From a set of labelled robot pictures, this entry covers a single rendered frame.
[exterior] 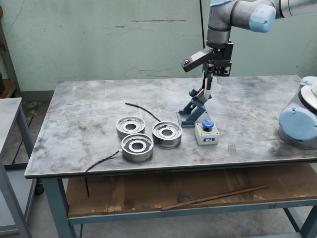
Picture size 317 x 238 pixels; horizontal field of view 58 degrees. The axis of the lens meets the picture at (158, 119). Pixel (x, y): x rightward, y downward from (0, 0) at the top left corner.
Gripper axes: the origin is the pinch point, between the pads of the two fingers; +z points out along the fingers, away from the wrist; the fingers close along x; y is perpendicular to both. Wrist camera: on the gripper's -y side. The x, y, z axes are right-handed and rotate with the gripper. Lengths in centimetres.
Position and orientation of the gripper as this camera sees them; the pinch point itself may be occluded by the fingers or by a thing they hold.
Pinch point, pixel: (204, 93)
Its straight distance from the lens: 107.3
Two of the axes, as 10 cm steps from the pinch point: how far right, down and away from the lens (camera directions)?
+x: -0.7, -5.8, 8.1
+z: -0.3, 8.1, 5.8
